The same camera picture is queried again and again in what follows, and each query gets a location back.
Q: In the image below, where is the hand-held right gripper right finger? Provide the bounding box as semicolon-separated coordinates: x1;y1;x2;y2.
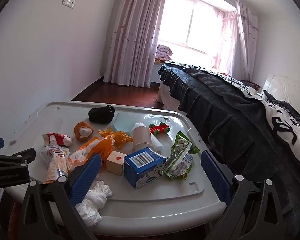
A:
201;150;284;240

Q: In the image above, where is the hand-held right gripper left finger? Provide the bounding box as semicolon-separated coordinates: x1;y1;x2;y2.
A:
18;152;102;240

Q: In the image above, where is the light blue plastic container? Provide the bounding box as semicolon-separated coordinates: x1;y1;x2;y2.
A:
107;112;138;133

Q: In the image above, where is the red green toy car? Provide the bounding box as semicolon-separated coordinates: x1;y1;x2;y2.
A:
149;121;170;134

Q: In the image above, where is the orange snack bag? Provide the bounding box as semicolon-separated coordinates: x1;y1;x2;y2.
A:
66;135;115;173

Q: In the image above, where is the crumpled white tissue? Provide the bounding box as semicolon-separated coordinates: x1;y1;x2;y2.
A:
75;180;114;227

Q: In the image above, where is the orange white squeeze pouch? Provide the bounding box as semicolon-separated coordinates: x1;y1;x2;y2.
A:
38;146;71;184

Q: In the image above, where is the wooden block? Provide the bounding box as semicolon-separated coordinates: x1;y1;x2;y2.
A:
106;151;128;176

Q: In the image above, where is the green white snack wrapper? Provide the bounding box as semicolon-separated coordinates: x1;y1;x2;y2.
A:
162;152;194;181

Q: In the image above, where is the red white pouch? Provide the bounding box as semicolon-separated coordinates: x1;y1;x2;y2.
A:
42;132;73;147

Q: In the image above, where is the brown lion plush toy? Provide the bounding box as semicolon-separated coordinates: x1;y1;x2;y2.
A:
74;121;94;142

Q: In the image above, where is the yellow toy dinosaur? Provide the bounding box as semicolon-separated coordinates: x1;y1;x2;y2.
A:
98;127;134;151

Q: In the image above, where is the blue white carton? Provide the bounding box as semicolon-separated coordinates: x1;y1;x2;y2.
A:
124;148;167;190

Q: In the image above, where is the black rolled sock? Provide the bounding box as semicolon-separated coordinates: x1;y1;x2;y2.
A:
88;106;115;124

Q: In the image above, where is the white plastic storage bin lid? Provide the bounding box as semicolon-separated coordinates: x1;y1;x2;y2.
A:
0;102;227;230

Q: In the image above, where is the black white printed blanket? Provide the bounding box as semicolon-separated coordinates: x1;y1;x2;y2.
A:
215;72;300;146

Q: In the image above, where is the white bed headboard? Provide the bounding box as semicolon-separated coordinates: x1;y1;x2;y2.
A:
261;74;300;121

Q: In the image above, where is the folded pink quilt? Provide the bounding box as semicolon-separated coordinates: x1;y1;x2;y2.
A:
155;44;174;63

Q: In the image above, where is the sheer pink curtain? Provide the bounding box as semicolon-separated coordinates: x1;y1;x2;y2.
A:
212;11;240;71

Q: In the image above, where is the pink patterned curtain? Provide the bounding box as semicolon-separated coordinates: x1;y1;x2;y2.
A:
236;0;259;81
103;0;169;88

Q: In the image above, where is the window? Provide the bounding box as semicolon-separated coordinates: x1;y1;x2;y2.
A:
157;0;238;56

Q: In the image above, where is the white bed frame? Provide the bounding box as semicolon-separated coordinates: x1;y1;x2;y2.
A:
157;81;181;111

